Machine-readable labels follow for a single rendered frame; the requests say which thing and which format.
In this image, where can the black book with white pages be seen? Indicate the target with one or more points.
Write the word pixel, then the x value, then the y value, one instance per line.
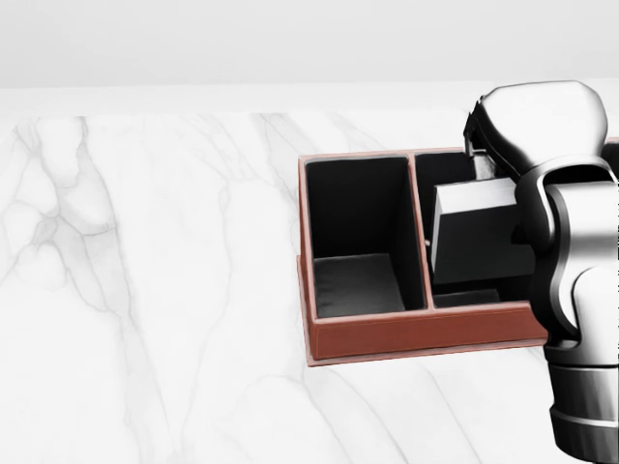
pixel 476 241

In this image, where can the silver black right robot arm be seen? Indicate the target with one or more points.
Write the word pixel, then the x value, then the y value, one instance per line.
pixel 580 270

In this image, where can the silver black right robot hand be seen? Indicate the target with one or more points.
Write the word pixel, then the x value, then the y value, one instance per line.
pixel 546 121

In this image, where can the red-brown desk caddy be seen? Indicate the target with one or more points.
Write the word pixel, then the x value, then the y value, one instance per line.
pixel 416 333

